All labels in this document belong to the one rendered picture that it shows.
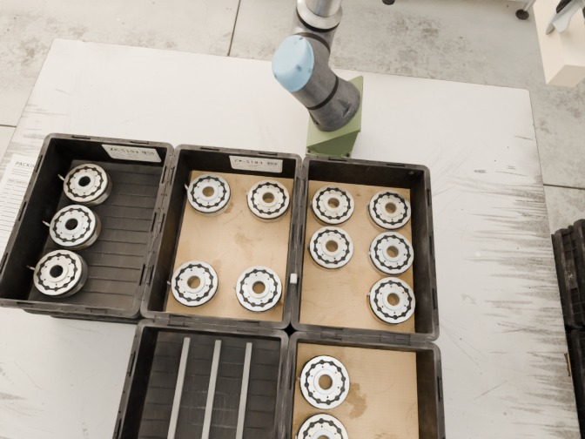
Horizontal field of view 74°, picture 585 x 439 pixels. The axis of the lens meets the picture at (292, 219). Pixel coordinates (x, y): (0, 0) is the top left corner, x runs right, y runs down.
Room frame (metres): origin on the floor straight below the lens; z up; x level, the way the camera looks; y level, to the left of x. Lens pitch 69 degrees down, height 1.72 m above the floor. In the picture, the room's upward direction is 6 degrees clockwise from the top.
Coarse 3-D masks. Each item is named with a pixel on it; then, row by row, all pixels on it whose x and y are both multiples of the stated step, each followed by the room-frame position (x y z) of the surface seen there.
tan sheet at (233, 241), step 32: (288, 192) 0.41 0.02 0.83; (192, 224) 0.30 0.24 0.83; (224, 224) 0.31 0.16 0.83; (256, 224) 0.32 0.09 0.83; (288, 224) 0.33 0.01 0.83; (192, 256) 0.22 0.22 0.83; (224, 256) 0.23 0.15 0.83; (256, 256) 0.24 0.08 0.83; (224, 288) 0.16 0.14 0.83; (256, 288) 0.16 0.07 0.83
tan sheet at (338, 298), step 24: (312, 192) 0.42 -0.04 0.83; (360, 192) 0.44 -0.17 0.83; (408, 192) 0.45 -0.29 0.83; (312, 216) 0.36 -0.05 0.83; (360, 216) 0.37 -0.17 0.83; (360, 240) 0.31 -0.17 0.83; (408, 240) 0.32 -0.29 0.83; (312, 264) 0.24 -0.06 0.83; (360, 264) 0.25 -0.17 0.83; (312, 288) 0.18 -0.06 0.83; (336, 288) 0.18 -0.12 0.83; (360, 288) 0.19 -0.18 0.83; (312, 312) 0.12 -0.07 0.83; (336, 312) 0.13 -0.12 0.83; (360, 312) 0.14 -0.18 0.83
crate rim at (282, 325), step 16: (176, 160) 0.42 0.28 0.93; (160, 224) 0.26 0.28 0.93; (160, 240) 0.22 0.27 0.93; (288, 256) 0.22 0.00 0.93; (288, 272) 0.19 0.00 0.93; (288, 288) 0.15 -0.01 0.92; (144, 304) 0.09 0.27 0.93; (288, 304) 0.12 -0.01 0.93; (176, 320) 0.07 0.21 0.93; (192, 320) 0.07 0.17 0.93; (208, 320) 0.07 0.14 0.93; (224, 320) 0.08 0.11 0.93; (240, 320) 0.08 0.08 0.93; (256, 320) 0.08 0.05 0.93; (288, 320) 0.09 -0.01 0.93
